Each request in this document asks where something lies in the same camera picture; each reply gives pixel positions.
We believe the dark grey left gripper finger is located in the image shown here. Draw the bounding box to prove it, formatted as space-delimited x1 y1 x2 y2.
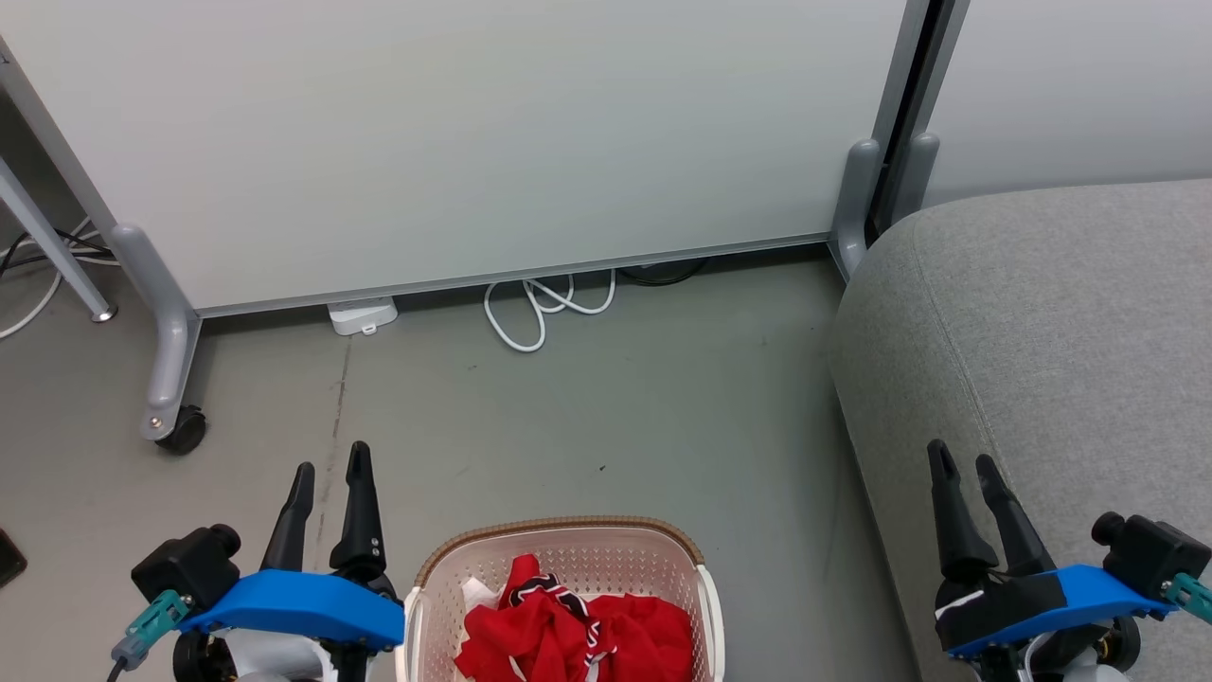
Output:
260 462 315 573
329 441 388 581

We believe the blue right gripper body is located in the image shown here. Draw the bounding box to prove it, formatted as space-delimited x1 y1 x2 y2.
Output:
934 565 1181 682

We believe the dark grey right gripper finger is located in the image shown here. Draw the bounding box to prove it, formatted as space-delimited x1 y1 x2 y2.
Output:
926 439 1001 584
975 455 1058 578

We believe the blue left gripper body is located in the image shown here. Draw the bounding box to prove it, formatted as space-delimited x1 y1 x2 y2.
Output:
178 568 406 682

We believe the red garment with striped trim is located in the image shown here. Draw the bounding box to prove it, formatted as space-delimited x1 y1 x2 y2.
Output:
454 554 607 682

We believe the grey fabric sofa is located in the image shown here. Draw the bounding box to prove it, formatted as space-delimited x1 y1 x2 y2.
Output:
829 178 1212 682

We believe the black caster wheel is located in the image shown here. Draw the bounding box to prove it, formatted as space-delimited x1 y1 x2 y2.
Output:
155 405 208 457

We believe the white power adapter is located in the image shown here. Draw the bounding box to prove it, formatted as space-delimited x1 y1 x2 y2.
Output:
327 296 400 338

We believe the grey partition leg with caster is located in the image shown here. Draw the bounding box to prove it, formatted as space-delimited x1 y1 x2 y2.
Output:
109 223 205 442

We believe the cream plastic laundry basket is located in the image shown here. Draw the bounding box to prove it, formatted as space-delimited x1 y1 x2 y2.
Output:
396 515 726 682

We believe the flat black object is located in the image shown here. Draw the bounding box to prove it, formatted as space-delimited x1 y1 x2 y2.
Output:
0 529 28 589

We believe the grey metal table leg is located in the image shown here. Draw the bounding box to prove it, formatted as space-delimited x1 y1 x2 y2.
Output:
0 156 119 324

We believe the large white partition panel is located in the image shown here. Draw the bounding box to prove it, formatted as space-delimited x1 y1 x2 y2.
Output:
0 0 934 319

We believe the teal right camera cable connector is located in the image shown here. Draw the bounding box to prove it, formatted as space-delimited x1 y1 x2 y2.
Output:
1163 573 1212 626

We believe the teal camera cable connector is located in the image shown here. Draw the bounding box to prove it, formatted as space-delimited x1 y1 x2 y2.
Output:
1163 573 1212 626
111 589 191 670

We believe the teal left camera cable connector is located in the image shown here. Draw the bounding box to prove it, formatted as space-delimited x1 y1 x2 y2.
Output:
111 589 191 670

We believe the looped white cable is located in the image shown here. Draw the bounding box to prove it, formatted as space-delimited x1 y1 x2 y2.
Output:
483 270 618 354

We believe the thin white cable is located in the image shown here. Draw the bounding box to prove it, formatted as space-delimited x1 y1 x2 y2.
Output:
0 216 100 341

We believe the thin black cable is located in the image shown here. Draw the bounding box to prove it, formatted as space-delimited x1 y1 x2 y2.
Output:
0 227 116 278

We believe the black floor cable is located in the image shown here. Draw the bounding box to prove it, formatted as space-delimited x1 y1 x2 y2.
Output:
618 257 710 288

